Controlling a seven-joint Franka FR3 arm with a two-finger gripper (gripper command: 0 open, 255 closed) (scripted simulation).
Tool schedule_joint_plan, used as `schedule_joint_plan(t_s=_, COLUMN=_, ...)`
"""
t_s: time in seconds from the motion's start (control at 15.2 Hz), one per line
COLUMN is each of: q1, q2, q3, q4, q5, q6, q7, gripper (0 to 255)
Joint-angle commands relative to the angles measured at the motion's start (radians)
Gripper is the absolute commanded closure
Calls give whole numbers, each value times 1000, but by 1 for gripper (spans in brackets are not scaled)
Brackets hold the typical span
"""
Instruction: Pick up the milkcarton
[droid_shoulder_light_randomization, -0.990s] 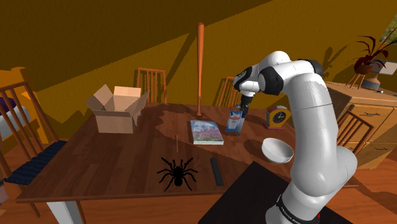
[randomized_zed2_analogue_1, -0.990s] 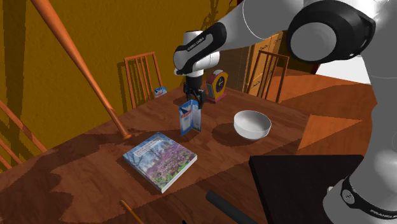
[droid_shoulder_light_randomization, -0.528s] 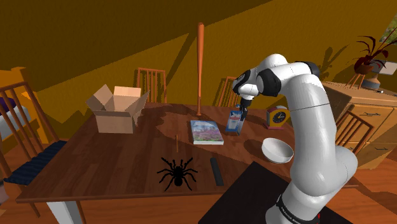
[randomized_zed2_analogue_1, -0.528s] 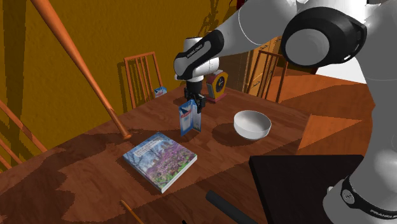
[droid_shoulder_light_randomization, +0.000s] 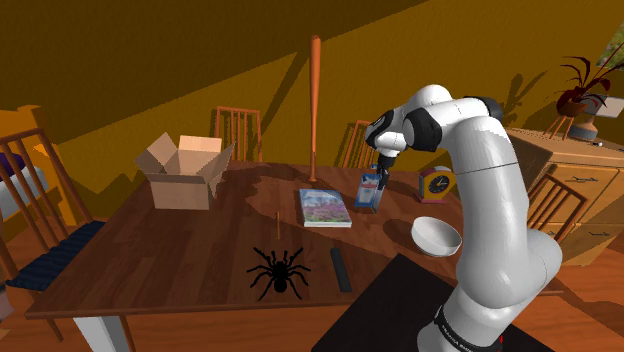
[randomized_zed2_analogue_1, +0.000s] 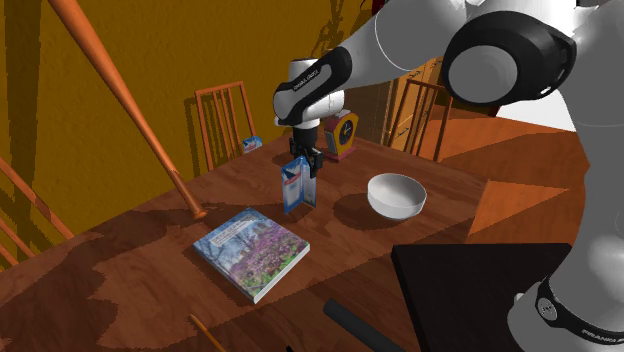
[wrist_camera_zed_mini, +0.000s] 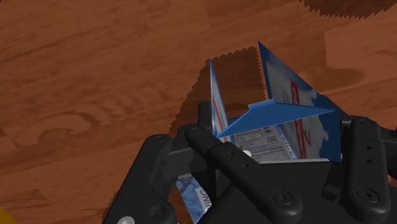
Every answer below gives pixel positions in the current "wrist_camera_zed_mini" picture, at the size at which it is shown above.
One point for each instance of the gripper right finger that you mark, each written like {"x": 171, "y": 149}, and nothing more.
{"x": 367, "y": 173}

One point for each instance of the blue and white carton box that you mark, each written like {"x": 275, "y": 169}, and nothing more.
{"x": 297, "y": 124}

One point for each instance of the yellow flat object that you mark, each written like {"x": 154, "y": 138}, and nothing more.
{"x": 5, "y": 217}

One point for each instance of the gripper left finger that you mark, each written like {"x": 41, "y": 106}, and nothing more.
{"x": 145, "y": 183}

